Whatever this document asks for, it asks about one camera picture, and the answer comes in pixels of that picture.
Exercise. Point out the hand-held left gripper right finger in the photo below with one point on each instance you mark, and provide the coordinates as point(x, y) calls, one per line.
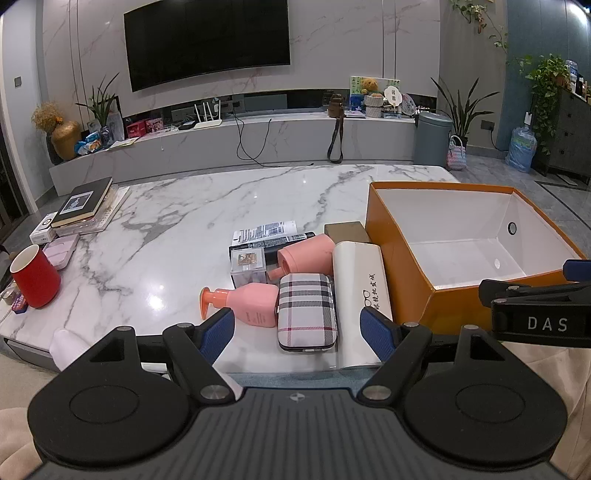
point(376, 333)

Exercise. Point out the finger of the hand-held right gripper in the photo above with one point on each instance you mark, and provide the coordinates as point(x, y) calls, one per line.
point(578, 270)
point(531, 293)

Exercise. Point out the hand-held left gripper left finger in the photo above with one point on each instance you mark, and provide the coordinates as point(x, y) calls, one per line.
point(217, 333)

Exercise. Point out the pink pump bottle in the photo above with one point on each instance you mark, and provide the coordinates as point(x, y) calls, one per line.
point(254, 302)

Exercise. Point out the white glasses case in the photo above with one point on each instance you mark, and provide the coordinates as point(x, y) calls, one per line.
point(355, 286)

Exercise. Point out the illustrated card box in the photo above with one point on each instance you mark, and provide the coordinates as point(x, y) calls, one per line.
point(247, 267)

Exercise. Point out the orange cardboard box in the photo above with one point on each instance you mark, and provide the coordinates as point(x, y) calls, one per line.
point(401, 263)

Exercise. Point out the plaid glasses case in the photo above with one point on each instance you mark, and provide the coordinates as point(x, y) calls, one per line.
point(304, 309)

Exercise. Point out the pink cylindrical bottle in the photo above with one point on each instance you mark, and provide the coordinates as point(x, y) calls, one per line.
point(309, 256)

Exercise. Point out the brown cardboard box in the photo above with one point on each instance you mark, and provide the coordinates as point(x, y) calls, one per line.
point(346, 230)

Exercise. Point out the black spray bottle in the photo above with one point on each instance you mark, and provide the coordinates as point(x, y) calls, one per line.
point(277, 241)

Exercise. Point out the white lotion tube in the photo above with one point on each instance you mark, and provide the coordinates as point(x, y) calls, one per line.
point(263, 230)

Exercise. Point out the beige cloth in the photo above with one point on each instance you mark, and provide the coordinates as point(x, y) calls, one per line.
point(554, 383)

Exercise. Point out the blue water jug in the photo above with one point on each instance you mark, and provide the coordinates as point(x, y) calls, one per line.
point(521, 150)

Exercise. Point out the dark cabinet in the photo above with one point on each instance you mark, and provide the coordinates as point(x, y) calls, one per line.
point(570, 134)

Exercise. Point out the woven handbag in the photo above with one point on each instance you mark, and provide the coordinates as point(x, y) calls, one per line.
point(456, 154)

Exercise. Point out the lilac case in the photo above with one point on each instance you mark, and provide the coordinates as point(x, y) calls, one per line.
point(60, 251)

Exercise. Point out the grey trash can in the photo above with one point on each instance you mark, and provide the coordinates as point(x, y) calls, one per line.
point(431, 138)

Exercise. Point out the red cup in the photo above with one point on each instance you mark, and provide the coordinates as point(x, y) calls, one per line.
point(37, 286)

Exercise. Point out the black book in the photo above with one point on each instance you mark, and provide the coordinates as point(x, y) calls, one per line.
point(83, 201)

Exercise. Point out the tall leafy plant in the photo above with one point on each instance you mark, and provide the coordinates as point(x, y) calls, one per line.
point(461, 115)

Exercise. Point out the ivy plant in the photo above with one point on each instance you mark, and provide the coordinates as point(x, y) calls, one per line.
point(547, 76)

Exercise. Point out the small purple box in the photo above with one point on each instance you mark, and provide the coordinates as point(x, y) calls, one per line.
point(18, 305)

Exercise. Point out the marble tv console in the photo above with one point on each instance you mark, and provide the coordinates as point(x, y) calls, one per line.
point(277, 138)

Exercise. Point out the small white box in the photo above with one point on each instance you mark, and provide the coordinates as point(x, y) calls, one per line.
point(41, 229)

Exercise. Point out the white router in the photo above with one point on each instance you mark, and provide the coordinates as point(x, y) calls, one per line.
point(207, 121)

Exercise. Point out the red boxes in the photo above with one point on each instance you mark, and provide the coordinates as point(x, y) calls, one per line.
point(145, 127)

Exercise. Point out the snack packets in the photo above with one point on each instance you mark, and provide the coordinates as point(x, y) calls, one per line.
point(92, 144)

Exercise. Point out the white round fan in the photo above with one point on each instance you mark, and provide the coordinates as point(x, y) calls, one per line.
point(391, 94)

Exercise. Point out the gold vase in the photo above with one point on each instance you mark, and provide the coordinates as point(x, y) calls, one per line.
point(67, 141)

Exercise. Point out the teddy bear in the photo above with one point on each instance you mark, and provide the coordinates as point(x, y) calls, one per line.
point(370, 88)

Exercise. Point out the small potted plant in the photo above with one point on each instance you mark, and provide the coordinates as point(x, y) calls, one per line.
point(101, 106)

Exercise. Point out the hanging vine plant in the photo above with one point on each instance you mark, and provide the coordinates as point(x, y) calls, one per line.
point(480, 14)

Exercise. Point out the dried flowers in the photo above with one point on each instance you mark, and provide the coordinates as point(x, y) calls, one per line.
point(46, 115)

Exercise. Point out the black television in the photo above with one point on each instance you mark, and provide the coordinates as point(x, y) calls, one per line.
point(207, 37)

